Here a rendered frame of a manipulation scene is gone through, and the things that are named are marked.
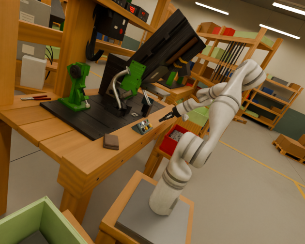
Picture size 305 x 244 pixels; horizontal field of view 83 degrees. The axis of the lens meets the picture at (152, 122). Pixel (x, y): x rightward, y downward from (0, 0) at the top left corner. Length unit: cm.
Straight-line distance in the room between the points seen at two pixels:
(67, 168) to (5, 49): 59
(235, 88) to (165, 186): 43
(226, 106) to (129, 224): 52
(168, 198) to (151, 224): 11
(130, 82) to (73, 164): 70
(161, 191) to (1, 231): 44
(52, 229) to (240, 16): 1019
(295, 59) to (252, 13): 283
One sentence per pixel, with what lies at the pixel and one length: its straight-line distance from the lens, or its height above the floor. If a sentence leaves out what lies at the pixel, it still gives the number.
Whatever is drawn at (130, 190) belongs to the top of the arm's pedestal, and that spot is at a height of 85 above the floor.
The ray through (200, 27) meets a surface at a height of 225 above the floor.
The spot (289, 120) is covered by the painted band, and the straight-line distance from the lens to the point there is 1055.
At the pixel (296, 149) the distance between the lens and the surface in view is 679.
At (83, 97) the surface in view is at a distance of 113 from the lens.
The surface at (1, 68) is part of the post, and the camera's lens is 106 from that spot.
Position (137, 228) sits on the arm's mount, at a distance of 67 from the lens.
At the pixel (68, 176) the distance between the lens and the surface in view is 82.
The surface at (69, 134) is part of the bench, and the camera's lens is 96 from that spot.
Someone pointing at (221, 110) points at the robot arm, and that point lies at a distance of 64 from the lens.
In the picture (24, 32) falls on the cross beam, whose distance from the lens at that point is 117.
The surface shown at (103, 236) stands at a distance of 75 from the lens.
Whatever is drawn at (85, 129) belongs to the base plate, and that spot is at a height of 90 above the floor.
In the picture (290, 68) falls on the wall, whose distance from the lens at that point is 1026.
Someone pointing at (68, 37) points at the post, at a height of 127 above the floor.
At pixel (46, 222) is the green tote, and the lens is 62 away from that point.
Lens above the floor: 142
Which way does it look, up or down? 23 degrees down
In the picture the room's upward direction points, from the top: 24 degrees clockwise
